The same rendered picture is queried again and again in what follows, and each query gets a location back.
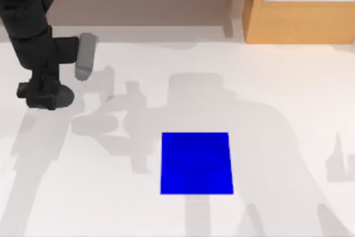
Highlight open wooden shelves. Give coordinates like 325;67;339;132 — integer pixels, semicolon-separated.
45;0;251;38

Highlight flat blue square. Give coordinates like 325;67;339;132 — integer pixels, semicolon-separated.
160;132;235;195

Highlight wooden cupboard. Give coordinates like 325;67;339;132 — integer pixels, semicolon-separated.
242;0;355;45

